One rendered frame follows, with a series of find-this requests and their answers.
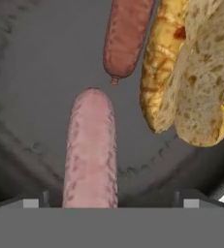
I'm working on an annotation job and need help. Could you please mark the golden yellow bun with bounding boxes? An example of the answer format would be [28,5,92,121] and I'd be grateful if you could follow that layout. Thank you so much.
[139,0,189,134]

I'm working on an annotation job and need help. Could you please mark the pale speckled bread bun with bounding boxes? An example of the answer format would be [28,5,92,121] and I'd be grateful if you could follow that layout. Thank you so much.
[155,0,224,148]

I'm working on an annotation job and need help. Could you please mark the dark grey bowl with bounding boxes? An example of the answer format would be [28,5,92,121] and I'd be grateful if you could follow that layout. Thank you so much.
[0,0,224,209]

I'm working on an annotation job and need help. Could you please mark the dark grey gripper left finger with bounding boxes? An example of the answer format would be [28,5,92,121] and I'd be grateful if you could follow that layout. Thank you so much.
[0,189,51,209]

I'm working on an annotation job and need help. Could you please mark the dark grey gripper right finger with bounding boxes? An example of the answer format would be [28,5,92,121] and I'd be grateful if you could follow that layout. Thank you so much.
[172,189,224,209]

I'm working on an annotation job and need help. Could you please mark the reddish brown sausage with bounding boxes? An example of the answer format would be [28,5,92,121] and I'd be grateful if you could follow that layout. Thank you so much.
[103,0,156,86]

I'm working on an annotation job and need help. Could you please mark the pale pink sausage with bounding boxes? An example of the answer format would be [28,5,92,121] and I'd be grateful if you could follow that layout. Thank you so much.
[62,86,119,209]

